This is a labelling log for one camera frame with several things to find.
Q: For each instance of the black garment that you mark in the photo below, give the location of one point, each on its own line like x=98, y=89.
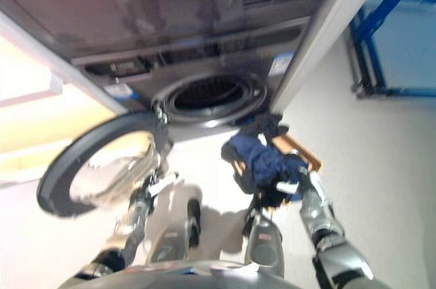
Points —
x=267, y=125

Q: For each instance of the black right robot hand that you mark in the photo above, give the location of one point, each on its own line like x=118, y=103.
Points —
x=291, y=180

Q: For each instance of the white cabinet side panel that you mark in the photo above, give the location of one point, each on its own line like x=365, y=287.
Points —
x=316, y=30

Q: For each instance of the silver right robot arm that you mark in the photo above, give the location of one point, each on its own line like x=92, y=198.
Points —
x=327, y=227

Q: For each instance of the silver right robot leg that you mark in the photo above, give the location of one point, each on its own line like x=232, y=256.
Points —
x=264, y=241

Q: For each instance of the round glass washing machine door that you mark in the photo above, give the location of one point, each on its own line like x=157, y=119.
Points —
x=98, y=163

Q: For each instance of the navy blue clothes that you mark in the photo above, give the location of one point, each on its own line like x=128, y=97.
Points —
x=262, y=161

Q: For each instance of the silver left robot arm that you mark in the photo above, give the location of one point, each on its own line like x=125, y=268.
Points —
x=129, y=224

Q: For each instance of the silver robot leg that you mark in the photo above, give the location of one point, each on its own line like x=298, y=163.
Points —
x=264, y=241
x=180, y=231

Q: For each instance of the dark robot torso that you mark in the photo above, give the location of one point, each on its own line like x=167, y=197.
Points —
x=190, y=277

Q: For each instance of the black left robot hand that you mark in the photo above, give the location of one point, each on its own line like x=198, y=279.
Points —
x=163, y=180

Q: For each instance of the blue metal rack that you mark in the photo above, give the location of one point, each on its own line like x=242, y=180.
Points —
x=381, y=30

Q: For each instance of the silver left robot leg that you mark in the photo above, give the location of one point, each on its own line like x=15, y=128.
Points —
x=180, y=231

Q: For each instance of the wooden laundry basket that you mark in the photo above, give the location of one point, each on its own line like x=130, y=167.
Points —
x=303, y=157

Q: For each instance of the dark grey washing machine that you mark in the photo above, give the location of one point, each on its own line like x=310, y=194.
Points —
x=218, y=64

